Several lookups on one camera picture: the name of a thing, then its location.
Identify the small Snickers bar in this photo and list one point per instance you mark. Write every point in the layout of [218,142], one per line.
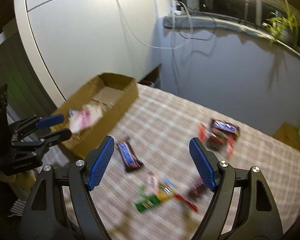
[225,126]

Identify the large Snickers bar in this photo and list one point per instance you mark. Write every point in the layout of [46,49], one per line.
[130,160]

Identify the white power adapter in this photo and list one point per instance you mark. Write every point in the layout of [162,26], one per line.
[177,8]

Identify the cardboard box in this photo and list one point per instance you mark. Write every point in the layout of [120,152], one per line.
[115,93]

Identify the white cabinet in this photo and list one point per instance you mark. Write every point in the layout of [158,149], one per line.
[69,42]

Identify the plaid tablecloth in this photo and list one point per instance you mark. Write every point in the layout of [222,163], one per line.
[160,126]

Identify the colourful milk candy packet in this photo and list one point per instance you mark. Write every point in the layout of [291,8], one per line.
[167,191]

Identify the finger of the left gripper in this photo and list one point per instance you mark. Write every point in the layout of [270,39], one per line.
[30,125]
[18,146]

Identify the potted spider plant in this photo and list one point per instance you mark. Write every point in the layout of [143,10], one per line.
[284,28]

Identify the pink snack packet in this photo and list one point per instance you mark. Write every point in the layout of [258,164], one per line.
[152,186]

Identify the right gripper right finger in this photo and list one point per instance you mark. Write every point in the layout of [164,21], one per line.
[257,216]

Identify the ring light tripod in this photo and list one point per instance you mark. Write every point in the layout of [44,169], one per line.
[250,12]

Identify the grey windowsill mat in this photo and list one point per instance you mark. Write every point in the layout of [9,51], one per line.
[205,22]

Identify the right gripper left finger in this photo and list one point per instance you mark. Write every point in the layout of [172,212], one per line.
[60,205]

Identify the green candy packet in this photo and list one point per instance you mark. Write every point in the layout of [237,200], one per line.
[147,203]

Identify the packaged sliced bread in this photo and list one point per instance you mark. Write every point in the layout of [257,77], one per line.
[87,117]

